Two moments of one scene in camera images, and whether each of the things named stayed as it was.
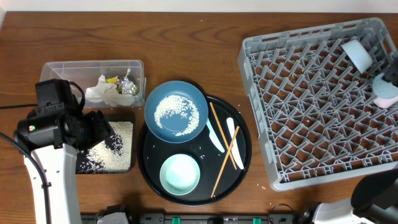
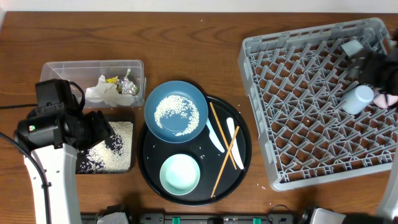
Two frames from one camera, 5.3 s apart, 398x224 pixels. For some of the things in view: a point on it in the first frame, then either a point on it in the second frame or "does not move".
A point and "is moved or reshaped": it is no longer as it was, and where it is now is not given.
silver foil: (127, 86) does not move
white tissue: (107, 92) does not move
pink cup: (385, 102) does not move
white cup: (384, 88) is moved or reshaped
